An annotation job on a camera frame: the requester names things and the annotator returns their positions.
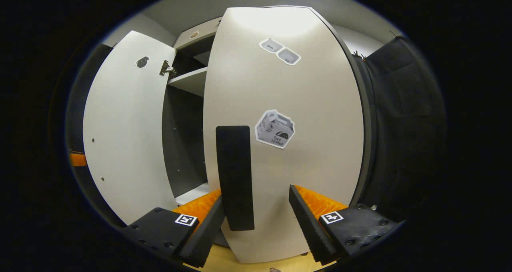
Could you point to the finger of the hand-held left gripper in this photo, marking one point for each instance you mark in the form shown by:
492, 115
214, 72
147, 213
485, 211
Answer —
78, 159

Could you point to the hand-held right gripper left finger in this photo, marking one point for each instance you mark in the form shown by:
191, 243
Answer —
208, 232

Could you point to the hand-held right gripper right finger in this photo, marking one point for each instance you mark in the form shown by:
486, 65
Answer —
308, 224

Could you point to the white shoe cabinet door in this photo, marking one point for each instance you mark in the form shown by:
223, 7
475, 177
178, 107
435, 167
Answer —
312, 104
124, 136

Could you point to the white grey shoe cabinet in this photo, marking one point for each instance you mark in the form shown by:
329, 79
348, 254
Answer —
182, 144

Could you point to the metal door hinge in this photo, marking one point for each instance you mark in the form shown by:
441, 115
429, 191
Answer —
167, 69

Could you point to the beige cabinet drawer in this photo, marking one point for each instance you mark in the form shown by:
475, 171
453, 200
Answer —
196, 35

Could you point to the black backdrop cloth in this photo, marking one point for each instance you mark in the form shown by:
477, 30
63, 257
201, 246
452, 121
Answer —
404, 124

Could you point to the black clip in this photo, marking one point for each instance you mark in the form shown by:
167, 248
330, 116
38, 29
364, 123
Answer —
358, 55

